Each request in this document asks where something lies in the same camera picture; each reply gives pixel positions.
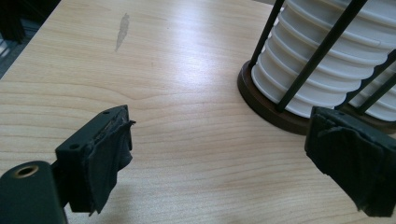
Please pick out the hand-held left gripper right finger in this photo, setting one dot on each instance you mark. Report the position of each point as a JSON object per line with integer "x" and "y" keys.
{"x": 351, "y": 155}

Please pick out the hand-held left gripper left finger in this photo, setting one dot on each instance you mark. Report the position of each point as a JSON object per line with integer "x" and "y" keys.
{"x": 93, "y": 161}

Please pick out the single white paper cup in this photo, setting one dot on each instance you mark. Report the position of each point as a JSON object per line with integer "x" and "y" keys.
{"x": 387, "y": 109}

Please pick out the tall stack of white paper cups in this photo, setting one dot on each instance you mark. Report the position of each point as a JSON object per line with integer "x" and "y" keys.
{"x": 299, "y": 46}

